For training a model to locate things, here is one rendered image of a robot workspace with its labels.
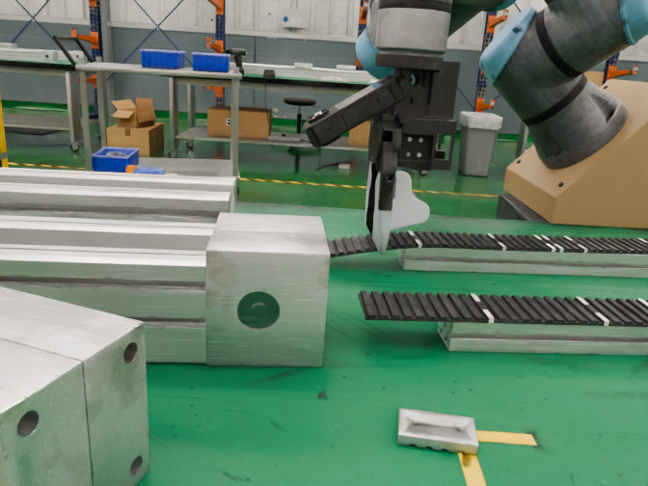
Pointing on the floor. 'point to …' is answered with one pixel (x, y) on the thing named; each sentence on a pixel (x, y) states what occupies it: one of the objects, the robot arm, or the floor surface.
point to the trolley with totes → (208, 62)
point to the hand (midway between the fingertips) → (372, 234)
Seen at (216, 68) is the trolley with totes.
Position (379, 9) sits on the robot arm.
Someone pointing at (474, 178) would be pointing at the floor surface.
